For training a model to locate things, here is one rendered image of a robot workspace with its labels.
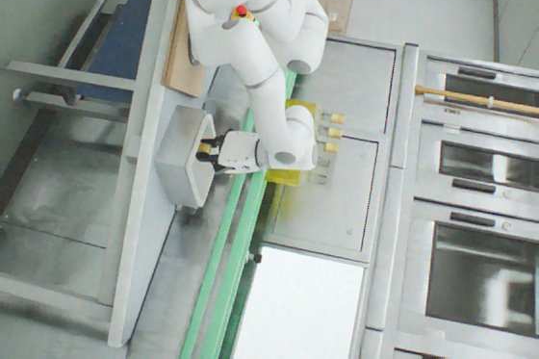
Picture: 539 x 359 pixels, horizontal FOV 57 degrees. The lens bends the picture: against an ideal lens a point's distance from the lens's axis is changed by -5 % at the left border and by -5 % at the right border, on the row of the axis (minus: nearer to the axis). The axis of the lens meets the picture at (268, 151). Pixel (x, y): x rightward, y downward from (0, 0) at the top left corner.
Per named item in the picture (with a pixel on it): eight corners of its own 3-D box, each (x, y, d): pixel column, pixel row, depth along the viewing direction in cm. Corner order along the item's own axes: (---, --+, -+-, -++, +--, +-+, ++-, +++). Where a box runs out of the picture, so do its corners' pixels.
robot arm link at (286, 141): (248, 64, 113) (289, 131, 125) (229, 103, 105) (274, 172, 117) (282, 55, 108) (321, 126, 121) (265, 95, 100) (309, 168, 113)
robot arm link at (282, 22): (240, 16, 113) (258, -36, 120) (292, 77, 131) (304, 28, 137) (277, 9, 108) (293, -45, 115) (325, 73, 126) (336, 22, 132)
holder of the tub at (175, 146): (173, 211, 146) (200, 217, 145) (153, 161, 123) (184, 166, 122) (192, 160, 155) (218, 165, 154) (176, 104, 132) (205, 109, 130)
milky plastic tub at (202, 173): (171, 204, 142) (202, 210, 140) (154, 162, 123) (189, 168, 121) (191, 150, 150) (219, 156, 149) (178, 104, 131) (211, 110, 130)
